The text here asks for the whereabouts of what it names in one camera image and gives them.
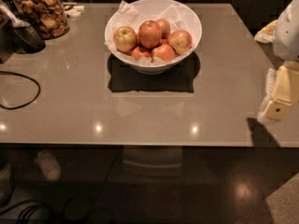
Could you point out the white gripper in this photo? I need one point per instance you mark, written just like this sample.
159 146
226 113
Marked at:
288 36

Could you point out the large red apple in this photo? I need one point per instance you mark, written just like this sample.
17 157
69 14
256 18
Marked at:
150 34

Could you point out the red-yellow apple at right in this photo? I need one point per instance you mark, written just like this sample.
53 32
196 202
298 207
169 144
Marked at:
180 41

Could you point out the red apple front right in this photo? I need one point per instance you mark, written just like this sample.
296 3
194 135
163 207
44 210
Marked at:
164 53

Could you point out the red apple at back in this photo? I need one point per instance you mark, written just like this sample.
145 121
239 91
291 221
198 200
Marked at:
165 27

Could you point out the red apple front left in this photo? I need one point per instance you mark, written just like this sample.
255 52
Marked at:
138 52

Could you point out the yellow-green apple at left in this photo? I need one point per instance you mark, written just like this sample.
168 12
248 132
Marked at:
124 39

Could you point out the yellow cloth at table edge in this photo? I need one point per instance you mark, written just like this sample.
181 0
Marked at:
266 34

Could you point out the small white items on table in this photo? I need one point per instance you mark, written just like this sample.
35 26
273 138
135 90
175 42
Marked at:
73 10

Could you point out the white shoe under table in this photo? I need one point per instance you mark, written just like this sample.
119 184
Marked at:
48 165

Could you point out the glass jar of dried chips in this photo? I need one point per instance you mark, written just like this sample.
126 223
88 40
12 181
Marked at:
47 15

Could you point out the black appliance with white scoop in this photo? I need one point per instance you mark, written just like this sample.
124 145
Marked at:
17 34

